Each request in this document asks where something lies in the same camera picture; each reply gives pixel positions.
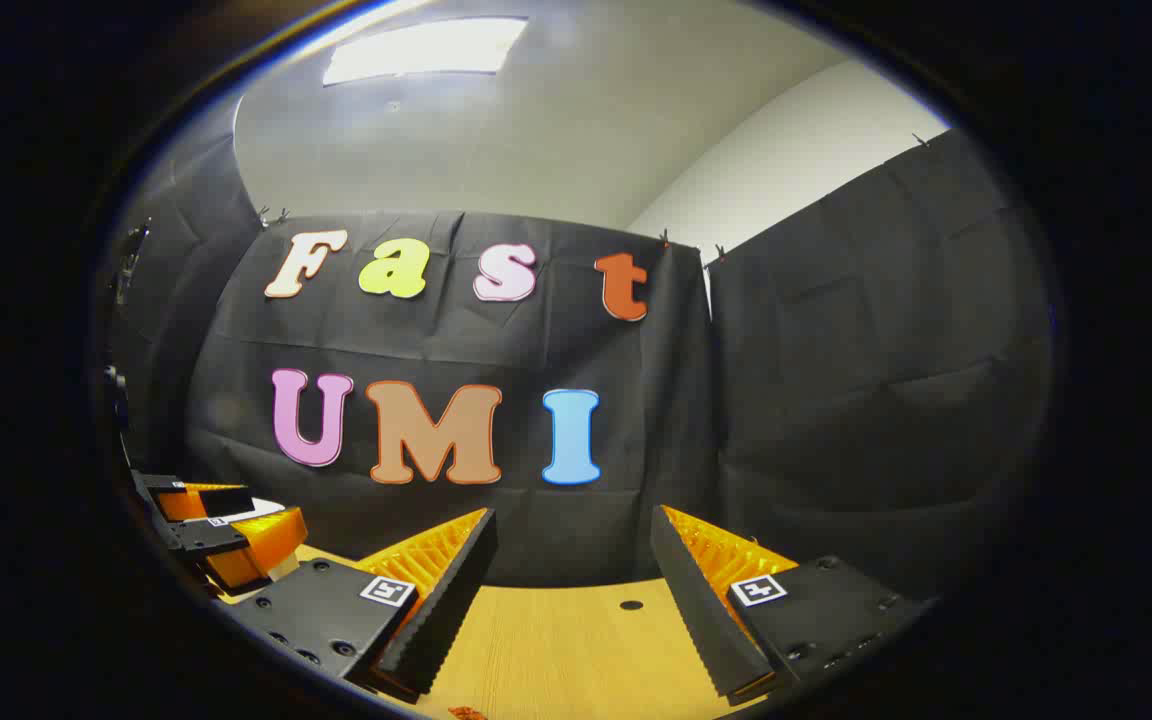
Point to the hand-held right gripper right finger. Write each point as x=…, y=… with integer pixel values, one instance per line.
x=701, y=610

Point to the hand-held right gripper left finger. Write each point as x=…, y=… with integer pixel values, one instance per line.
x=441, y=610

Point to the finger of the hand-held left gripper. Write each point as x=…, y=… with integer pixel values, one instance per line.
x=206, y=538
x=221, y=500

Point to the white desktop garbage bin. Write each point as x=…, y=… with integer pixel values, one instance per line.
x=261, y=508

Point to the red paper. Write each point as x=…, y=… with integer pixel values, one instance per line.
x=468, y=713

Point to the wooden desktop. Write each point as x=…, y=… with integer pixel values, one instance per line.
x=566, y=650

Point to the black backdrop cloth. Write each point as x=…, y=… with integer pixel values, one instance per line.
x=786, y=400

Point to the ceiling light panel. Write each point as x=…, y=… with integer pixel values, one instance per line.
x=426, y=50

